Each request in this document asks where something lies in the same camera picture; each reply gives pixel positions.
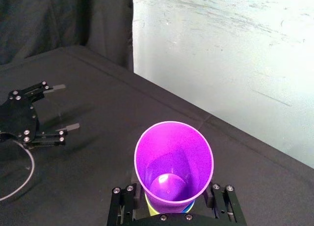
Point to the black hanging curtain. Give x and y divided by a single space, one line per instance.
61 22

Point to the purple plastic cup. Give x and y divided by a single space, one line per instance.
171 152

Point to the black table cloth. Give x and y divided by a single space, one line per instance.
98 127

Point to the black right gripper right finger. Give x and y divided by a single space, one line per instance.
230 206

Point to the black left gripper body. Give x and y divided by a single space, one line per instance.
17 118

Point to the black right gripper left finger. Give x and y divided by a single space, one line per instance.
121 206

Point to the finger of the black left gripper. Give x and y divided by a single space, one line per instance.
36 89
50 137

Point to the yellow-green plastic cup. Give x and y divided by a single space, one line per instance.
152 207

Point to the blue plastic cup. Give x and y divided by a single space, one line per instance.
188 207

